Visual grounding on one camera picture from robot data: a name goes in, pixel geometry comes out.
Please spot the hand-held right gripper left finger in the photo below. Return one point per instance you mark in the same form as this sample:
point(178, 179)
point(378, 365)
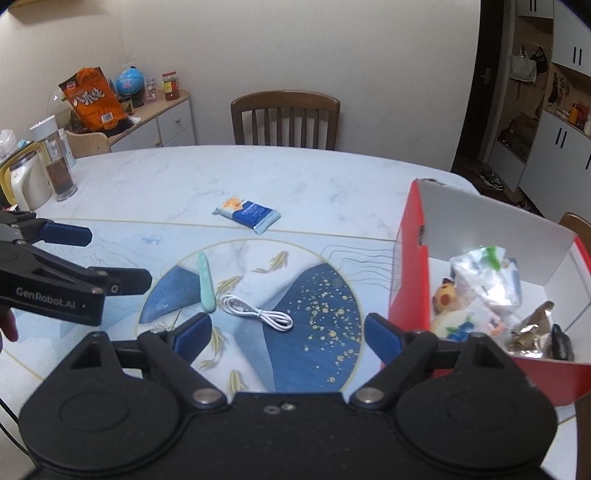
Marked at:
point(194, 336)

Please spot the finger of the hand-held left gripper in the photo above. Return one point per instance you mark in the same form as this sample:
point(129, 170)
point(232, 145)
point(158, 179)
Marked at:
point(129, 282)
point(69, 234)

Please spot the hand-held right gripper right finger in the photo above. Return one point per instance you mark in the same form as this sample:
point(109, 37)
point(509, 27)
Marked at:
point(383, 339)

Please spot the mint green pen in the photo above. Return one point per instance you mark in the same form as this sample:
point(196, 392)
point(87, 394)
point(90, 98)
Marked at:
point(205, 284)

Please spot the red cardboard shoebox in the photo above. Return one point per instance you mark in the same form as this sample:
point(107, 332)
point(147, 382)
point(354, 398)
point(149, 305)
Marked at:
point(406, 277)

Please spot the blueberry bread packet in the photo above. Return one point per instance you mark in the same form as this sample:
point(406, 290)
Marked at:
point(457, 330)

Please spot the white orange snack bag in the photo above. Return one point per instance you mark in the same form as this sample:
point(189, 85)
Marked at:
point(487, 295)

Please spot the dark brown snack packet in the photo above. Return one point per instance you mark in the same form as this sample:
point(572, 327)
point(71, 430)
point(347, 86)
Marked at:
point(561, 345)

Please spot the marble printed desktop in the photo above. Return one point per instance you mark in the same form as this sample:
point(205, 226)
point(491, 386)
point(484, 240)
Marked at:
point(300, 184)

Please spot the person's left hand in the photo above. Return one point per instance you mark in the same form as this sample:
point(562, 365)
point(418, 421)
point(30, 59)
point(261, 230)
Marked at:
point(8, 325)

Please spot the white yellow kettle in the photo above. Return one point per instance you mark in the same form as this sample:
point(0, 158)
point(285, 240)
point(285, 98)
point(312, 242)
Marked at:
point(25, 184)

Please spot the clear bottle with white lid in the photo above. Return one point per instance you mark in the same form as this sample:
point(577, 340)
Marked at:
point(55, 161)

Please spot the yellow brown plush toy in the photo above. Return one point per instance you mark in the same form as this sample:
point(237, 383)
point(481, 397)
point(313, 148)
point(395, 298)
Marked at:
point(445, 297)

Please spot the small wooden chair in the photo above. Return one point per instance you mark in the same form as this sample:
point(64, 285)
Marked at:
point(90, 144)

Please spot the clear plastic bag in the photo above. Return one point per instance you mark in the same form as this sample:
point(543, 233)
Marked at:
point(8, 141)

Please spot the blue tissue packet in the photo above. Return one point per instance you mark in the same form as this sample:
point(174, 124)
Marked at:
point(247, 213)

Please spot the white sideboard with wooden top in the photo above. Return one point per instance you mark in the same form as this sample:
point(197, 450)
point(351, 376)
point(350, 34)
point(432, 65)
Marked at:
point(171, 127)

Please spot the silver foil packet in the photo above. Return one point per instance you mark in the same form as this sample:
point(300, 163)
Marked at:
point(531, 328)

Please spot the blue globe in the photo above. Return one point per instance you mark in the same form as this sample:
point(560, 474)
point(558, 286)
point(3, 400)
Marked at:
point(129, 83)

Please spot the clear acrylic stand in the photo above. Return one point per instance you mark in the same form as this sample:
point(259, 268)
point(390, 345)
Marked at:
point(151, 90)

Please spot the red sauce jar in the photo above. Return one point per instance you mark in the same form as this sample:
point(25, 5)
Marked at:
point(170, 86)

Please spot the dark sneakers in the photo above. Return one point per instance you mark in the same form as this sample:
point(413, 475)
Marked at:
point(492, 180)

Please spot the brown wooden chair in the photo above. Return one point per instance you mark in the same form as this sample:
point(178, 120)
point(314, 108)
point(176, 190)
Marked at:
point(577, 226)
point(284, 120)

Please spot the brown bag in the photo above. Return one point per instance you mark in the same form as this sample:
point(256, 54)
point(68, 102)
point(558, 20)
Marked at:
point(508, 134)

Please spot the dark brown door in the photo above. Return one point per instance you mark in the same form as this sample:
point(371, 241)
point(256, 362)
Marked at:
point(489, 115)

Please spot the white floor cupboard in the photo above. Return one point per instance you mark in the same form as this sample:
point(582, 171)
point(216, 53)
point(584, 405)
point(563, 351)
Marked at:
point(554, 157)

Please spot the orange bottle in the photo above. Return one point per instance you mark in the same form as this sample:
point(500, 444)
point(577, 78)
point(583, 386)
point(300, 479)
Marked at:
point(574, 113)

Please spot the white tote bag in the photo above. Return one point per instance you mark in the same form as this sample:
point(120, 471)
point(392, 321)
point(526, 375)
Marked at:
point(522, 67)

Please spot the black hanging bag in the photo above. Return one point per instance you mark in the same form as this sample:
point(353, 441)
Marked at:
point(540, 61)

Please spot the wooden wall shelf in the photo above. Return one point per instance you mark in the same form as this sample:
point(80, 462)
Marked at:
point(30, 2)

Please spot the white wall cupboard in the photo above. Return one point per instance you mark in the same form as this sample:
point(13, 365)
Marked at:
point(572, 32)

